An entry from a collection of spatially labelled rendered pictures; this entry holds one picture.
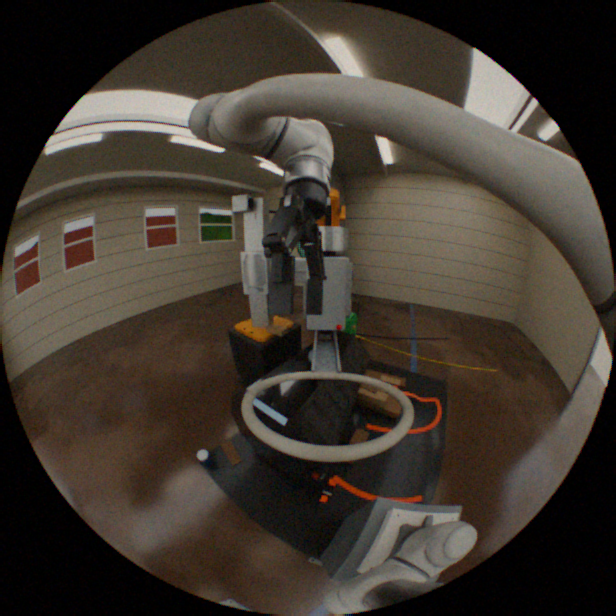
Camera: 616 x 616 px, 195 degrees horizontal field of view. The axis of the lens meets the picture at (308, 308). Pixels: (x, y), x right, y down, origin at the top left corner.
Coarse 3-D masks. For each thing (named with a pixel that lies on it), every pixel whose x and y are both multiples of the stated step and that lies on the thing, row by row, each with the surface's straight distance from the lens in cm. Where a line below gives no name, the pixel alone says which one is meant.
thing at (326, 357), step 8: (336, 336) 100; (320, 344) 100; (328, 344) 100; (336, 344) 92; (320, 352) 93; (328, 352) 93; (336, 352) 86; (312, 360) 80; (320, 360) 87; (328, 360) 87; (336, 360) 84; (312, 368) 75; (320, 368) 82; (328, 368) 82; (336, 368) 83
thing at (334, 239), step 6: (324, 228) 90; (330, 228) 90; (336, 228) 90; (342, 228) 92; (324, 234) 89; (330, 234) 89; (336, 234) 90; (342, 234) 92; (324, 240) 89; (330, 240) 89; (336, 240) 90; (342, 240) 92; (324, 246) 89; (330, 246) 89; (336, 246) 90; (342, 246) 92; (324, 252) 98; (330, 252) 98
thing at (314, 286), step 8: (312, 280) 34; (320, 280) 34; (312, 288) 34; (320, 288) 34; (312, 296) 34; (320, 296) 34; (312, 304) 34; (320, 304) 33; (312, 312) 34; (320, 312) 33
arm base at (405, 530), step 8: (424, 520) 82; (432, 520) 82; (400, 528) 79; (408, 528) 79; (416, 528) 80; (400, 536) 79; (408, 536) 76; (400, 544) 76; (392, 552) 78; (384, 560) 80
